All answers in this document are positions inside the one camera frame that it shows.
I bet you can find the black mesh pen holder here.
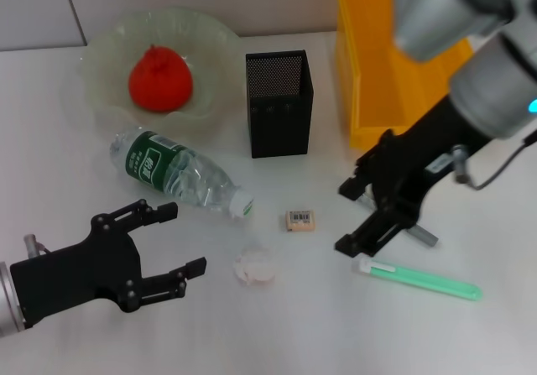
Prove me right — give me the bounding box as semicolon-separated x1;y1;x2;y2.
245;49;315;159

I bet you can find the yellow plastic storage bin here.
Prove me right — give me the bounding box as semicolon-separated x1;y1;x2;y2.
334;0;475;149

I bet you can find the white paper ball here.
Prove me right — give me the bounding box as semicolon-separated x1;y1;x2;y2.
233;244;279;287

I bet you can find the silver glitter pen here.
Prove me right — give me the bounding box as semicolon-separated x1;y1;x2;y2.
357;193;440;248

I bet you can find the beige eraser with barcode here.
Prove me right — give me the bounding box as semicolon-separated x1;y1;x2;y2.
284;209;315;232

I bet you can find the translucent green glass plate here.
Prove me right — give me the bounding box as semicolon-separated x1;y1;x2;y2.
79;6;241;141

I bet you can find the left arm cable connector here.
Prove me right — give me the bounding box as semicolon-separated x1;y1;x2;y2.
23;234;54;258

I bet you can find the red-orange fruit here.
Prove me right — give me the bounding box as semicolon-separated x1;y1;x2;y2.
128;44;195;114

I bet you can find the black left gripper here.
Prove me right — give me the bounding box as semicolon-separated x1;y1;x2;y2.
8;199;208;330

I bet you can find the clear water bottle green label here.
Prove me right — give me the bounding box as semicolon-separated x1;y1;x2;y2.
108;125;256;221

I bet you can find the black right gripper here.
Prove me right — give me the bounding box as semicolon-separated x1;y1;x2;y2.
334;93;492;259

